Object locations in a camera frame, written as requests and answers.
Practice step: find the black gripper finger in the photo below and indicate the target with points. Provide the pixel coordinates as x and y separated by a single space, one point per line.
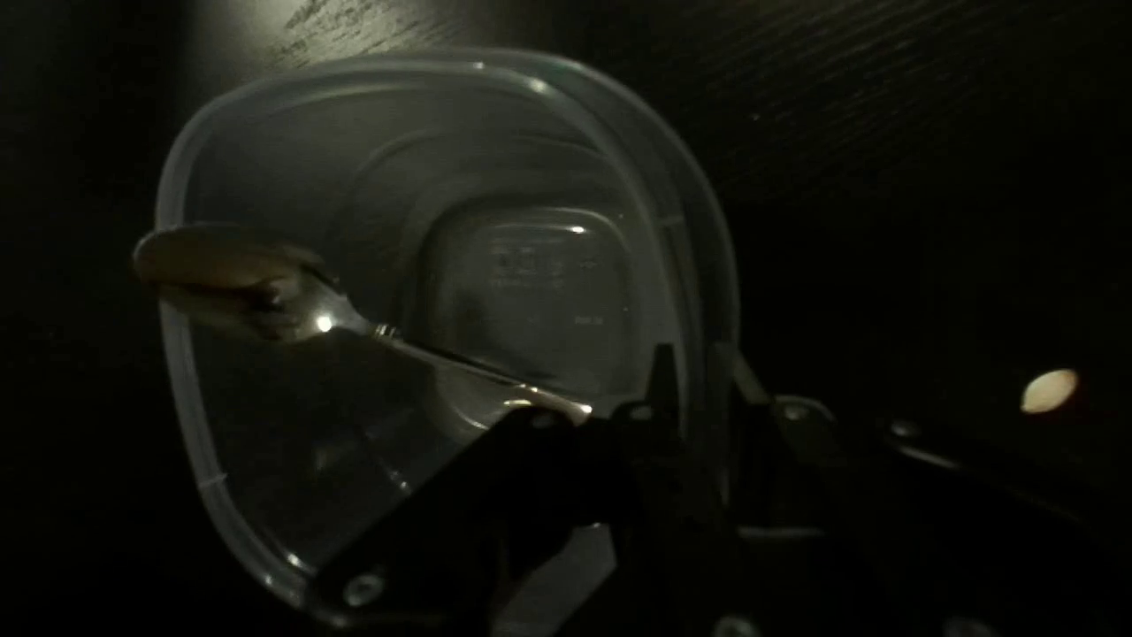
833 529

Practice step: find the clear plastic bowl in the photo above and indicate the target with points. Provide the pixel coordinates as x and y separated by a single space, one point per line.
504 212

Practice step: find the metal spoon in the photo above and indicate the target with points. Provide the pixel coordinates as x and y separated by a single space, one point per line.
276 291

